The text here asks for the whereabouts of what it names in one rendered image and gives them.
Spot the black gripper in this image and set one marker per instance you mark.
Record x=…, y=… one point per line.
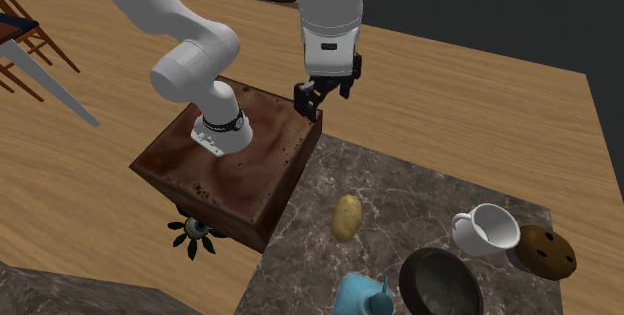
x=336, y=82

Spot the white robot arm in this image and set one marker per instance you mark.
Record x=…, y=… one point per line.
x=204, y=55

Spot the brown patterned robot stand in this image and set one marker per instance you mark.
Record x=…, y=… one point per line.
x=253, y=168

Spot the yellow potato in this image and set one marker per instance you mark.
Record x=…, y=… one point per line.
x=346, y=218

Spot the eyeball figure with dark leaves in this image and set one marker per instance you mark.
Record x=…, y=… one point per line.
x=196, y=228

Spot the light blue jug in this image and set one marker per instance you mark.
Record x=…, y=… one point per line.
x=358, y=297

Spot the white cup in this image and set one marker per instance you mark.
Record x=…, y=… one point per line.
x=492, y=228

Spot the dark brown bowl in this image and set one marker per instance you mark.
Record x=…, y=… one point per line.
x=441, y=284

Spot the brown chocolate chip cookie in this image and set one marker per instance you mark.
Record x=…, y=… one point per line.
x=546, y=253

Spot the table with grey leg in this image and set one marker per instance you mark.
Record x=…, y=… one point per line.
x=44, y=80

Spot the brown wooden chair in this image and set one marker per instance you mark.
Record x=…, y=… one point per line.
x=41, y=43

